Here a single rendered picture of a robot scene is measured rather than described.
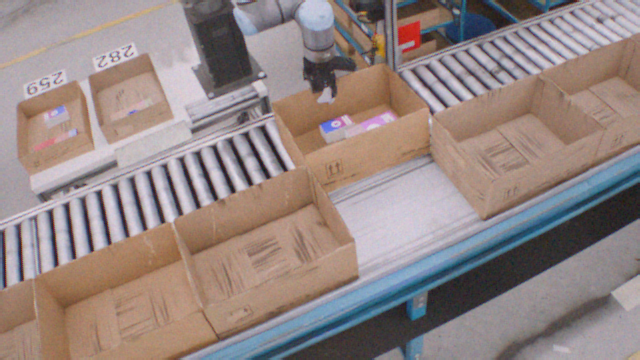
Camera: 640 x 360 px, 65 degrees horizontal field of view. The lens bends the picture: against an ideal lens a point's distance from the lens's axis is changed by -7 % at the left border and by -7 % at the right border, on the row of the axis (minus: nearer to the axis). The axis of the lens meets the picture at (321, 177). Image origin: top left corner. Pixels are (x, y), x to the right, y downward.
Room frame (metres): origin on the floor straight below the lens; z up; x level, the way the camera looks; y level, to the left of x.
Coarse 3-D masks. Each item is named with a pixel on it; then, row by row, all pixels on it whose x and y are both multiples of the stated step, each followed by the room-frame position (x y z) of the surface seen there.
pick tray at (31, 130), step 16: (48, 96) 1.89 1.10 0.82; (64, 96) 1.91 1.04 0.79; (80, 96) 1.82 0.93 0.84; (16, 112) 1.79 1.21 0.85; (32, 112) 1.86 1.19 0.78; (80, 112) 1.81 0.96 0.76; (16, 128) 1.68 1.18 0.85; (32, 128) 1.78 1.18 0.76; (64, 128) 1.73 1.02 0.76; (80, 128) 1.71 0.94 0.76; (16, 144) 1.58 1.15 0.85; (32, 144) 1.67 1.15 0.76; (64, 144) 1.54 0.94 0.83; (80, 144) 1.56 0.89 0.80; (32, 160) 1.50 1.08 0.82; (48, 160) 1.52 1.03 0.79; (64, 160) 1.53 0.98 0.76
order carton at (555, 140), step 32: (480, 96) 1.15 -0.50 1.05; (512, 96) 1.19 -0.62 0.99; (544, 96) 1.17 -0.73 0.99; (448, 128) 1.12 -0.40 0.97; (480, 128) 1.16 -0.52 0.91; (512, 128) 1.15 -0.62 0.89; (544, 128) 1.13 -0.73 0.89; (576, 128) 1.02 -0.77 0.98; (448, 160) 1.01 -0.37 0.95; (480, 160) 1.04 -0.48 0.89; (512, 160) 1.03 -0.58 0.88; (544, 160) 0.88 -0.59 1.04; (576, 160) 0.91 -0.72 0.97; (480, 192) 0.86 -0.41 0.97; (512, 192) 0.85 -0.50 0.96
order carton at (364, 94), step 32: (384, 64) 1.39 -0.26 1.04; (288, 96) 1.32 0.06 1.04; (352, 96) 1.36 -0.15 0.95; (384, 96) 1.39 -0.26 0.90; (416, 96) 1.19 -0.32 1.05; (288, 128) 1.30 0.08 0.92; (384, 128) 1.08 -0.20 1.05; (416, 128) 1.11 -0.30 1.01; (320, 160) 1.03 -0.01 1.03; (352, 160) 1.05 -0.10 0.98; (384, 160) 1.07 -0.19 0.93
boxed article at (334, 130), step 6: (330, 120) 1.29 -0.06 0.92; (336, 120) 1.29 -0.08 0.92; (342, 120) 1.28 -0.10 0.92; (348, 120) 1.28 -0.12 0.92; (324, 126) 1.27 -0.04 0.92; (330, 126) 1.27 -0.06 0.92; (336, 126) 1.26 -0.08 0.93; (342, 126) 1.25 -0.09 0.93; (348, 126) 1.25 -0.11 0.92; (324, 132) 1.25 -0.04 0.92; (330, 132) 1.24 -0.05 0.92; (336, 132) 1.24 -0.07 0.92; (342, 132) 1.25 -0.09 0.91; (324, 138) 1.25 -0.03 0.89; (330, 138) 1.23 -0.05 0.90; (336, 138) 1.24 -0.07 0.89; (342, 138) 1.24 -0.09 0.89
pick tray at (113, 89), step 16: (128, 64) 1.99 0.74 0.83; (144, 64) 2.01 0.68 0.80; (96, 80) 1.94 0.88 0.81; (112, 80) 1.96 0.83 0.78; (128, 80) 1.97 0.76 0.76; (144, 80) 1.95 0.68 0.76; (96, 96) 1.88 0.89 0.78; (112, 96) 1.88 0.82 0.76; (128, 96) 1.85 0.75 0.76; (144, 96) 1.83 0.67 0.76; (160, 96) 1.81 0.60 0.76; (96, 112) 1.68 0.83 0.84; (112, 112) 1.77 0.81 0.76; (144, 112) 1.63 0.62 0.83; (160, 112) 1.65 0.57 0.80; (112, 128) 1.59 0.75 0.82; (128, 128) 1.61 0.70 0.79; (144, 128) 1.62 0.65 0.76
